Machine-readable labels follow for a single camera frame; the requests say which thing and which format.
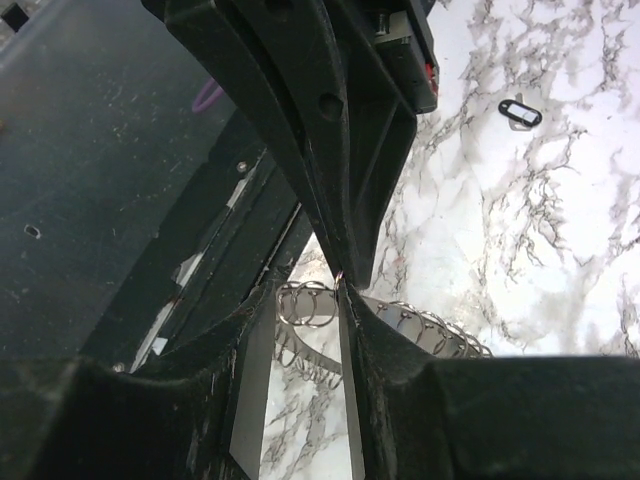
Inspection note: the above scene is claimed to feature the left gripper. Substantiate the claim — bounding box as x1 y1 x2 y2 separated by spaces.
235 0 439 289

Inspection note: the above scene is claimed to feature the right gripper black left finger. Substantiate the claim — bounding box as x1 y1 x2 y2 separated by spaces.
1 283 276 479

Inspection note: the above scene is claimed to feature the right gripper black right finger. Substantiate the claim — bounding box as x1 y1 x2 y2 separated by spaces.
335 279 640 480

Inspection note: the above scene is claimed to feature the steel disc with keyrings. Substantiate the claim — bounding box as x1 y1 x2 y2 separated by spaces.
274 281 493 390

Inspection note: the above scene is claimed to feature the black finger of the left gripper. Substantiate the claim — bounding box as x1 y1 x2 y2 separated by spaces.
164 1 344 275

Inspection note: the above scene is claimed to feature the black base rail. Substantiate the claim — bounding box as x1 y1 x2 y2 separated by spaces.
80 111 311 372

